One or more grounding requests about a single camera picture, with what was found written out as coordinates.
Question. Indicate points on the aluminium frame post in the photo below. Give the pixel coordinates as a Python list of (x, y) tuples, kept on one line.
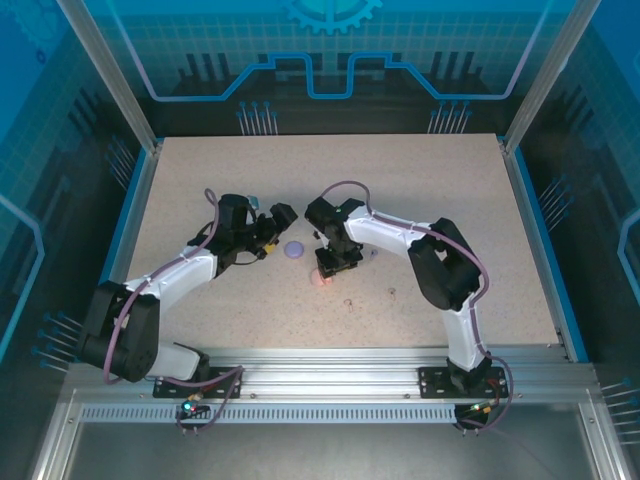
[(117, 85), (549, 75)]

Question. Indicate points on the blue table border strip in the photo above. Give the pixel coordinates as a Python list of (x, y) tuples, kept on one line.
[(122, 225), (540, 225)]

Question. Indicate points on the grey metal base tray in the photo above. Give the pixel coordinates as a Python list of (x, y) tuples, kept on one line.
[(325, 450)]

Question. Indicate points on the aluminium table side rail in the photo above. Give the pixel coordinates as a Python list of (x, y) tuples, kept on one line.
[(526, 225), (135, 225)]

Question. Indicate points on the purple earbud charging case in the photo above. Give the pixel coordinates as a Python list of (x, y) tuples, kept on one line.
[(294, 250)]

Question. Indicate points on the small controller board with LED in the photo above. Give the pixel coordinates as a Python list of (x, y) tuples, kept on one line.
[(480, 408), (190, 407)]

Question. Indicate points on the pink earbud charging case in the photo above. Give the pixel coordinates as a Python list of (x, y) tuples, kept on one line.
[(316, 279)]

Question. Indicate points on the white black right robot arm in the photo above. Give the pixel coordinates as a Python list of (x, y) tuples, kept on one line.
[(445, 280)]

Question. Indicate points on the long aluminium base rail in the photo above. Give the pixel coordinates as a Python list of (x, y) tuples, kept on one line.
[(325, 372)]

